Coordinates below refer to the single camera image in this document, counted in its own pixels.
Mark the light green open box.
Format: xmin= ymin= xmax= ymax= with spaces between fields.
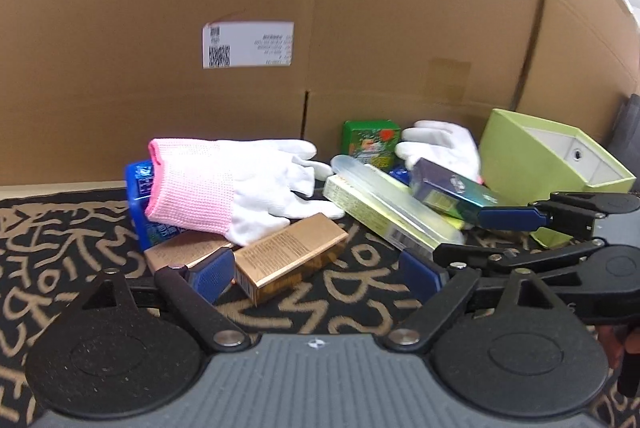
xmin=479 ymin=108 xmax=637 ymax=250

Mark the yellow-green long box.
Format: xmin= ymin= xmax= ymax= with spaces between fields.
xmin=322 ymin=174 xmax=474 ymax=262

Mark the clear plastic toothbrush case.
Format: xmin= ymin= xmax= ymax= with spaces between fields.
xmin=330 ymin=154 xmax=466 ymax=247

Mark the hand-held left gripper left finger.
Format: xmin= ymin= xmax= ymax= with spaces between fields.
xmin=99 ymin=249 xmax=252 ymax=352

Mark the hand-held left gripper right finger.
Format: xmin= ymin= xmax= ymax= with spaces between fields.
xmin=384 ymin=249 xmax=552 ymax=352

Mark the blue plastic box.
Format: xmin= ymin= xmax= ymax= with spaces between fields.
xmin=125 ymin=160 xmax=187 ymax=252

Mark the white glove with pink cuff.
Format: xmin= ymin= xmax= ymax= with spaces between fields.
xmin=145 ymin=138 xmax=347 ymax=249

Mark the black tan patterned mat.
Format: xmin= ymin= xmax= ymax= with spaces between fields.
xmin=0 ymin=185 xmax=640 ymax=428

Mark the dark blue iridescent box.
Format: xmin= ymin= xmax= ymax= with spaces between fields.
xmin=410 ymin=157 xmax=504 ymax=225

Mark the gold cardboard box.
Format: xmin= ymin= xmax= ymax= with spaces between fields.
xmin=233 ymin=213 xmax=350 ymax=308

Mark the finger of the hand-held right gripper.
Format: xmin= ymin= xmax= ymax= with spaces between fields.
xmin=472 ymin=191 xmax=601 ymax=240
xmin=433 ymin=238 xmax=603 ymax=281

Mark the tan cardboard box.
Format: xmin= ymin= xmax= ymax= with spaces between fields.
xmin=144 ymin=235 xmax=236 ymax=280

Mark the white shipping label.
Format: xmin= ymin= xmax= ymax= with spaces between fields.
xmin=202 ymin=22 xmax=295 ymax=69

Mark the green printed box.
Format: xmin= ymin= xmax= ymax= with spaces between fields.
xmin=342 ymin=119 xmax=403 ymax=170

